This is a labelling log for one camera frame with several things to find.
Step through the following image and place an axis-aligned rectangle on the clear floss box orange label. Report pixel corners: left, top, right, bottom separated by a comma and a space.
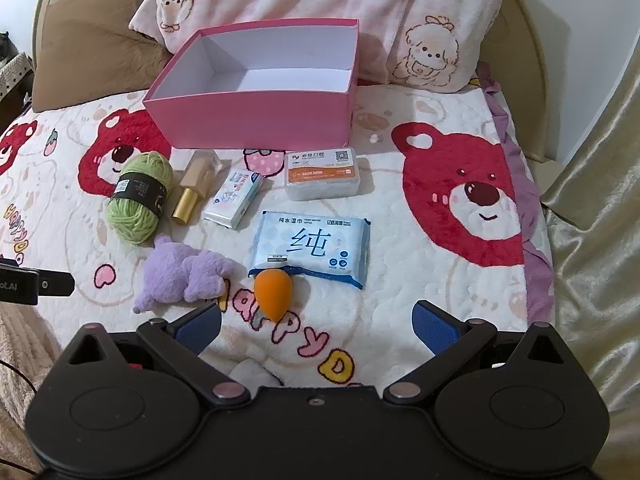
285, 147, 363, 202

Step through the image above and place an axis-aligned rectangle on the green yarn ball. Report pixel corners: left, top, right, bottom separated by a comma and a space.
105, 152, 174, 245

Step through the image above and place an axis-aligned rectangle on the foundation bottle with gold cap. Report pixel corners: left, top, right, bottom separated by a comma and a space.
171, 150, 221, 225

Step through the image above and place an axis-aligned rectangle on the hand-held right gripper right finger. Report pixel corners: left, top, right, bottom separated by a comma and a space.
383, 300, 576, 405

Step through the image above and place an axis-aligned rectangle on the patterned grey cloth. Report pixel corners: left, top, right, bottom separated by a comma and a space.
0, 52, 33, 103

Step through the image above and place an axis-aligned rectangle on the orange makeup sponge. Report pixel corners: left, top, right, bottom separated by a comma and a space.
254, 269, 294, 322

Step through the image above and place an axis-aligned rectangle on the brown pillow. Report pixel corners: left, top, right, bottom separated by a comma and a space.
31, 0, 173, 113

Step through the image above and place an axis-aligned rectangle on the beige headboard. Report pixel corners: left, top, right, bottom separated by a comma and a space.
32, 0, 563, 166

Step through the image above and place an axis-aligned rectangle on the golden curtain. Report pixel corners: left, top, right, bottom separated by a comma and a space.
540, 95, 640, 480

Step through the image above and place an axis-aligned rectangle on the bear printed blanket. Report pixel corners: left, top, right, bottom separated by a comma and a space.
0, 77, 558, 396

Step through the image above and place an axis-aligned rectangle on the thin black cable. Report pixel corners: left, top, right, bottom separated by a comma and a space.
0, 360, 40, 397

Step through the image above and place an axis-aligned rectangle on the purple plush toy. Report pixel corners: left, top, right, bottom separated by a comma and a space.
134, 234, 236, 314

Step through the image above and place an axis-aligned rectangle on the beige fluffy blanket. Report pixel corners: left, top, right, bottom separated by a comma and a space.
0, 304, 68, 480

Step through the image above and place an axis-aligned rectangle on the pink plaid pillow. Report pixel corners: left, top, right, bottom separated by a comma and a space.
129, 0, 521, 93

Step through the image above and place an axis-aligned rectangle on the pink cardboard box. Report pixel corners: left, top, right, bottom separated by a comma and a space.
142, 18, 361, 150

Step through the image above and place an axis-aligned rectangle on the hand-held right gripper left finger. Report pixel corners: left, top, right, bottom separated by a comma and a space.
64, 304, 250, 407

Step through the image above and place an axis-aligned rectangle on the blue wet wipes pack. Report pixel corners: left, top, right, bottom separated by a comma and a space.
248, 211, 372, 290

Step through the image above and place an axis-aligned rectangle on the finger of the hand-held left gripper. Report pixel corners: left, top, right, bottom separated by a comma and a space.
37, 270, 76, 297

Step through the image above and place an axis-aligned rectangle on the small white blue tissue pack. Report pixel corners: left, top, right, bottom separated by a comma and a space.
202, 170, 264, 230

